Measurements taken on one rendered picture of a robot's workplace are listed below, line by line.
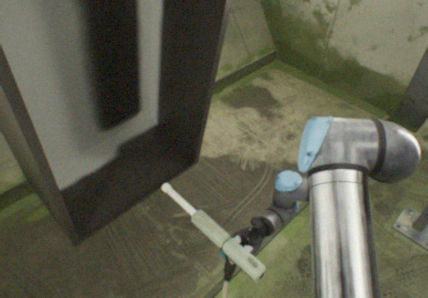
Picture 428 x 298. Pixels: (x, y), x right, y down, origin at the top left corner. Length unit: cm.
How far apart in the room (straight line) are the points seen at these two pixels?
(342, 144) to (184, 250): 119
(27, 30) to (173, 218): 114
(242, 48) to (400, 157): 220
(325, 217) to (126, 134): 112
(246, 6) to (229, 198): 167
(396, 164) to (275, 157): 146
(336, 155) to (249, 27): 231
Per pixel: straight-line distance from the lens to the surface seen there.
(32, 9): 106
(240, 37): 279
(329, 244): 62
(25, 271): 185
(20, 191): 208
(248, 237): 120
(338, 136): 66
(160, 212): 183
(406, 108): 267
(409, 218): 213
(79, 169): 147
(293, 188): 121
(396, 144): 70
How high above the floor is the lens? 152
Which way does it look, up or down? 43 degrees down
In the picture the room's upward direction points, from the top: 1 degrees clockwise
